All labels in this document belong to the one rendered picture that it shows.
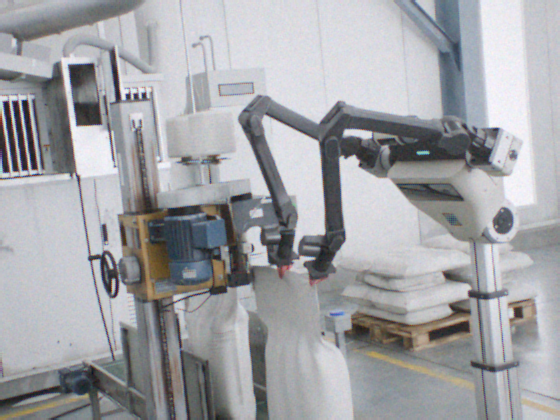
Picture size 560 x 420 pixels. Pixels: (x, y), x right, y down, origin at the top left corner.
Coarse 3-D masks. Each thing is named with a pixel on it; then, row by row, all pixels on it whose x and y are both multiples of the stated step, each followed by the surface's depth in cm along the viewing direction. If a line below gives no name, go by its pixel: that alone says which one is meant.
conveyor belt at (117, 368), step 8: (120, 360) 481; (104, 368) 467; (112, 368) 465; (120, 368) 463; (120, 376) 447; (256, 400) 381; (256, 408) 370; (264, 408) 369; (256, 416) 359; (264, 416) 358
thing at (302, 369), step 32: (256, 288) 325; (288, 288) 305; (288, 320) 308; (288, 352) 296; (320, 352) 285; (288, 384) 296; (320, 384) 284; (288, 416) 299; (320, 416) 285; (352, 416) 291
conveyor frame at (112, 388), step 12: (96, 372) 463; (108, 372) 442; (96, 384) 466; (108, 384) 445; (120, 384) 420; (252, 384) 393; (108, 396) 446; (120, 396) 429; (132, 396) 411; (144, 396) 393; (264, 396) 383; (144, 408) 397
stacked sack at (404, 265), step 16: (384, 256) 598; (400, 256) 592; (416, 256) 586; (432, 256) 588; (448, 256) 586; (464, 256) 592; (384, 272) 583; (400, 272) 570; (416, 272) 571; (432, 272) 580
